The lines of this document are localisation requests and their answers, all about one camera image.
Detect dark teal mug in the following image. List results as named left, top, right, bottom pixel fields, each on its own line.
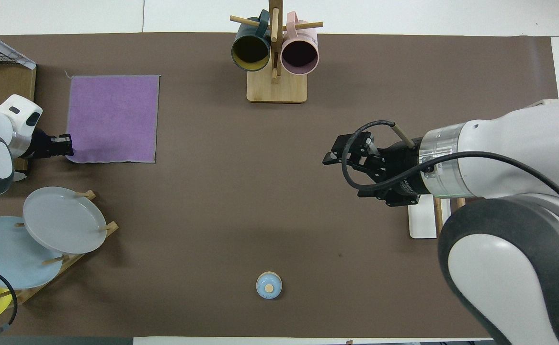
left=231, top=10, right=271, bottom=72

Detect brown table mat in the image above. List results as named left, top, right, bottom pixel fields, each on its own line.
left=0, top=32, right=559, bottom=338

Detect wooden shelf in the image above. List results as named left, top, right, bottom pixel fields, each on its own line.
left=0, top=36, right=37, bottom=173

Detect white marbled paper sheet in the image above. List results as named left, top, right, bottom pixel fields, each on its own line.
left=0, top=25, right=37, bottom=70

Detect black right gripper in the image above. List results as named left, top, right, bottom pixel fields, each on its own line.
left=322, top=133, right=428, bottom=207

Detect purple and grey towel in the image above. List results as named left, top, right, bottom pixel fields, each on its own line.
left=66, top=74, right=161, bottom=164

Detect wooden mug tree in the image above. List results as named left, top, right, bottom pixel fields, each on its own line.
left=230, top=0, right=323, bottom=104

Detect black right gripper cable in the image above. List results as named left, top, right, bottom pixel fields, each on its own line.
left=341, top=120, right=559, bottom=226

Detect white towel rack wooden bars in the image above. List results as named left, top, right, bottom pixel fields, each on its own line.
left=408, top=196, right=467, bottom=239

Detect light blue plate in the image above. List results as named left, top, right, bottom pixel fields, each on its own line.
left=0, top=216, right=63, bottom=290

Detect grey plate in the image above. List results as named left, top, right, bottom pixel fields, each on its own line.
left=23, top=186, right=108, bottom=254

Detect pink mug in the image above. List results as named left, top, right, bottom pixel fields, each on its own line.
left=281, top=11, right=319, bottom=76

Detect wooden plate rack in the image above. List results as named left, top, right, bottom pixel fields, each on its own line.
left=0, top=190, right=119, bottom=307

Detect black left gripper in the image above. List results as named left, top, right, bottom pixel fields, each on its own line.
left=23, top=128, right=75, bottom=160

